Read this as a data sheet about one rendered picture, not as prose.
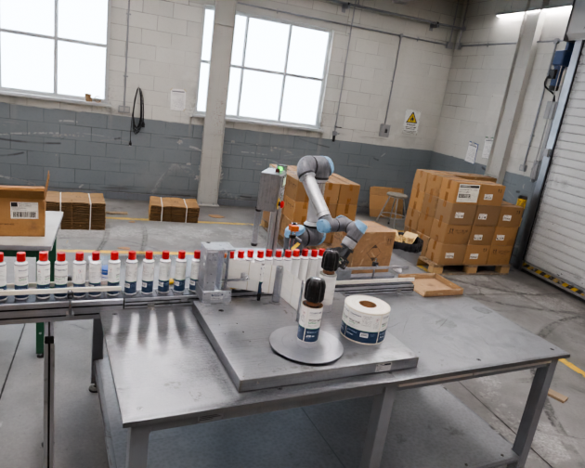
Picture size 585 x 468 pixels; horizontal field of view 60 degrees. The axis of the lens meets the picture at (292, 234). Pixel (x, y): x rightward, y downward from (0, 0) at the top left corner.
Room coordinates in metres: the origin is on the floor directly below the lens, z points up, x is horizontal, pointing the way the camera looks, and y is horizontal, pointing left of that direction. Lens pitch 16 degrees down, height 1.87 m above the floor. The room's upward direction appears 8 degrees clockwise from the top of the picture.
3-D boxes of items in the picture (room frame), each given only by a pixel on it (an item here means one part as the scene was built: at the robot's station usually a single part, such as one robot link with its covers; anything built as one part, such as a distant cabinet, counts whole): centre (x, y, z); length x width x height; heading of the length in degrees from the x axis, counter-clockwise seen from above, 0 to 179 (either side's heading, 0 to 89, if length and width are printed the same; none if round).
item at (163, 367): (2.45, -0.16, 0.82); 2.10 x 1.50 x 0.02; 117
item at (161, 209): (6.64, 1.66, 0.11); 0.65 x 0.54 x 0.22; 108
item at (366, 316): (2.06, -0.37, 0.95); 0.20 x 0.20 x 0.14
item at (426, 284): (2.94, -0.89, 0.85); 0.30 x 0.26 x 0.04; 117
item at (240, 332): (2.03, -0.09, 0.86); 0.80 x 0.67 x 0.05; 117
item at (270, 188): (2.51, 0.13, 1.38); 0.17 x 0.10 x 0.19; 172
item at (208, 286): (2.21, 0.33, 1.01); 0.14 x 0.13 x 0.26; 117
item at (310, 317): (1.87, -0.12, 1.04); 0.09 x 0.09 x 0.29
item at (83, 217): (5.74, 2.59, 0.16); 0.65 x 0.54 x 0.32; 116
